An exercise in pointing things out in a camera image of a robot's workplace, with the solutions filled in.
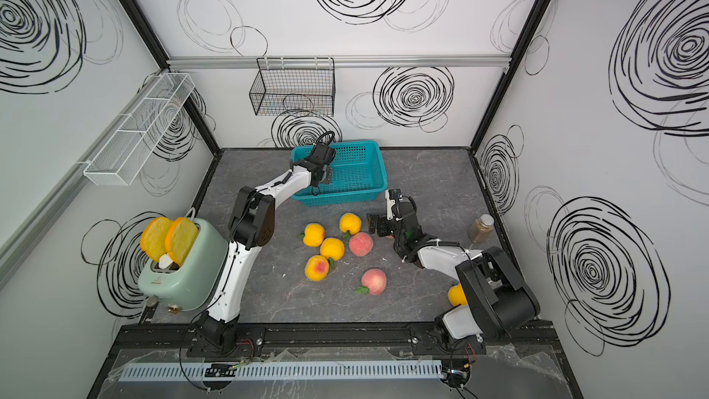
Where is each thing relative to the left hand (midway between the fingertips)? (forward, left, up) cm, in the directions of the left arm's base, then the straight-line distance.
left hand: (313, 170), depth 108 cm
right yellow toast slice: (-39, +28, +16) cm, 50 cm away
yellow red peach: (-40, -7, +2) cm, 41 cm away
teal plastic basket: (+2, -18, -3) cm, 18 cm away
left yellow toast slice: (-39, +33, +18) cm, 55 cm away
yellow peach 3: (-47, -47, +1) cm, 66 cm away
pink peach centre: (-32, -20, +2) cm, 37 cm away
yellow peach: (-29, -4, +1) cm, 29 cm away
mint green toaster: (-49, +23, +10) cm, 55 cm away
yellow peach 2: (-33, -11, +1) cm, 35 cm away
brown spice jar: (-27, -58, +5) cm, 64 cm away
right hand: (-22, -26, +5) cm, 34 cm away
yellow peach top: (-24, -17, +2) cm, 29 cm away
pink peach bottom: (-43, -24, +2) cm, 49 cm away
